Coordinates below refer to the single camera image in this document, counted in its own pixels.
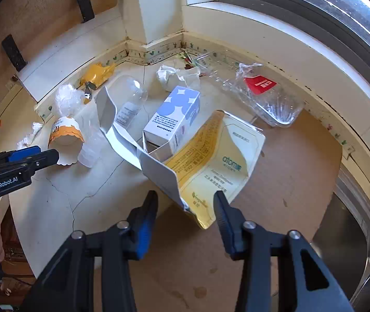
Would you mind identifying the white tissue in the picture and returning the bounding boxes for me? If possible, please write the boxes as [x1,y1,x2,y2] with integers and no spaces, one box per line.
[16,122,44,147]
[156,64,202,92]

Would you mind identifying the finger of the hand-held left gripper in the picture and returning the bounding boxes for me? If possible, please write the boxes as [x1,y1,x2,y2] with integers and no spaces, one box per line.
[25,149,59,173]
[0,146,42,170]

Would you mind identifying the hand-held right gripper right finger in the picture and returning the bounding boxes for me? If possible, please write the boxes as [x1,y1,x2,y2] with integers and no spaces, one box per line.
[213,191,354,312]

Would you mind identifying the stainless steel sink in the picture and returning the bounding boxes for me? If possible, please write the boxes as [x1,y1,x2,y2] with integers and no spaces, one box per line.
[311,162,370,312]

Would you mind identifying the small clear plastic cup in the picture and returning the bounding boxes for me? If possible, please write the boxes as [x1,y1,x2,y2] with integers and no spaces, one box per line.
[77,125,107,168]

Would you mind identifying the dark framed window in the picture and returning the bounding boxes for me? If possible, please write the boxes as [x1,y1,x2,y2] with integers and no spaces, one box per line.
[219,0,370,95]

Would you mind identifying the clear plastic bottle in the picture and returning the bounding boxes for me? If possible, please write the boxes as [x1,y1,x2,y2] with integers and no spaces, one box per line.
[102,75,148,131]

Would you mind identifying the small colourful candy wrappers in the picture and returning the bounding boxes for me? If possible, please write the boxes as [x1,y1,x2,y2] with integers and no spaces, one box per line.
[180,50,202,70]

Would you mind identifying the black cutting board hook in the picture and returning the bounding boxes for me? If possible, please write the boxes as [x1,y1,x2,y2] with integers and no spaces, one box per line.
[74,0,95,23]
[2,35,28,72]

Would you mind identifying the wooden cutting board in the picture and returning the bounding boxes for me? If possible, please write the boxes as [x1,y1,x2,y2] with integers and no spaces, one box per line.
[0,0,125,83]

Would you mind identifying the yellow snack wrapper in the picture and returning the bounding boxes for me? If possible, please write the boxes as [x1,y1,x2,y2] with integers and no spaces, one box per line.
[80,62,116,91]

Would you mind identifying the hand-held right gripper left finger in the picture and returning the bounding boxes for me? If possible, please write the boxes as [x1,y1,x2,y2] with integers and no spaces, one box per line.
[19,190,159,312]

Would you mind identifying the white box with blue dots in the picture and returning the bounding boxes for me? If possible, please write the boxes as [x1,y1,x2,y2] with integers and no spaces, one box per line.
[142,85,201,162]

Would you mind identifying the clear plastic container red label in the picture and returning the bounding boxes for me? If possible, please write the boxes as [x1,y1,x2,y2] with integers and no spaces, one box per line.
[194,51,306,128]

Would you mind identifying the yellow carton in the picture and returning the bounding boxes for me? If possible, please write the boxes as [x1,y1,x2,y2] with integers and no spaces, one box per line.
[95,86,267,230]

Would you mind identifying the crumpled clear plastic bag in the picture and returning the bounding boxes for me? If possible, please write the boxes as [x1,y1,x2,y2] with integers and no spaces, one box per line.
[54,84,87,119]

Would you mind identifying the orange and white paper cup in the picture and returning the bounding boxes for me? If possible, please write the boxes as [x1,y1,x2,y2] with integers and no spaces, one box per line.
[48,115,85,167]

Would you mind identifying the brown cardboard sheet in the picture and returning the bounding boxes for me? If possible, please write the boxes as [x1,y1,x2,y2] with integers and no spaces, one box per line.
[94,109,343,312]

